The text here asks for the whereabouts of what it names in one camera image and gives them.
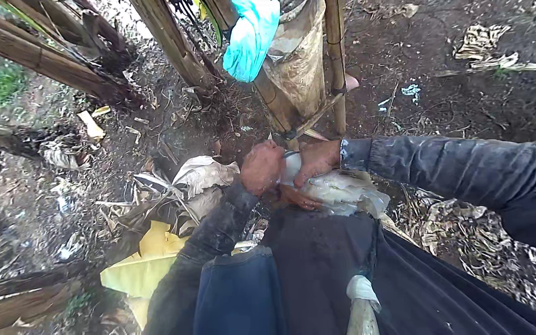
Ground whitish blue plastic cup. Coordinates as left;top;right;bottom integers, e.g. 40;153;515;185
280;151;302;187

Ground long brown banana stem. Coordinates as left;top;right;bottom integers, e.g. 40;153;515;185
0;5;131;104

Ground large yellow leaf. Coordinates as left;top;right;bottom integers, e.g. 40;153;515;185
100;220;190;331

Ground pile of dry leaves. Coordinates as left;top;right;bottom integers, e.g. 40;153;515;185
97;155;241;235

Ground slanting bamboo pole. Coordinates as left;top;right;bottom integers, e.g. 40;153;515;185
203;0;302;141

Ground person's legs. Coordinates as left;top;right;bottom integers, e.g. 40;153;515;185
194;207;536;335

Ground fallen brown trunk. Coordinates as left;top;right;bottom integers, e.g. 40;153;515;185
0;261;89;335

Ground person's left forearm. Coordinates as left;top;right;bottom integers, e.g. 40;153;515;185
142;179;259;335

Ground dark brown banana stem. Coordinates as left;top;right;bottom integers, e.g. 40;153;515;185
5;0;131;66

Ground crumpled beige dry leaf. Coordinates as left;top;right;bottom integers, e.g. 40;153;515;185
453;24;512;62

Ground dirty beige sack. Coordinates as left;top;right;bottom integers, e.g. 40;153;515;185
262;0;327;119

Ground upright bamboo pole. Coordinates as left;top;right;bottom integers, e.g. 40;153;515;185
325;0;347;137

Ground thick brown banana stem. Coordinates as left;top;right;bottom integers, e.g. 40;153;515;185
130;0;220;91

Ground light blue scrap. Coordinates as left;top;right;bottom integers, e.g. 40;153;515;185
401;84;422;104

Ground stick with white wrapping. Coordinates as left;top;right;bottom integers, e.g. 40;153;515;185
346;275;382;335

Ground person's right hand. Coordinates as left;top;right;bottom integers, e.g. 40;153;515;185
293;140;342;189

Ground person's right forearm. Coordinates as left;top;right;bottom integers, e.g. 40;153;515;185
341;135;536;210

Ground person's left hand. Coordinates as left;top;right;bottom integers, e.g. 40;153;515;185
240;139;323;212

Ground small yellow leaf piece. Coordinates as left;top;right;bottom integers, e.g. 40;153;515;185
77;110;106;139

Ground translucent plastic bag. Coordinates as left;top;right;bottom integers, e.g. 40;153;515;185
300;170;391;219

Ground turquoise plastic bag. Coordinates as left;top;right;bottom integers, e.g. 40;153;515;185
223;0;281;83

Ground thin wooden crossbar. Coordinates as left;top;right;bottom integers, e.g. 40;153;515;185
287;88;346;141

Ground heap of shredded dry leaves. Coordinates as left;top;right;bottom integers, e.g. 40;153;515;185
384;184;536;324

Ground green grass tuft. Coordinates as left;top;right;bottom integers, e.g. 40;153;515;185
0;60;27;105

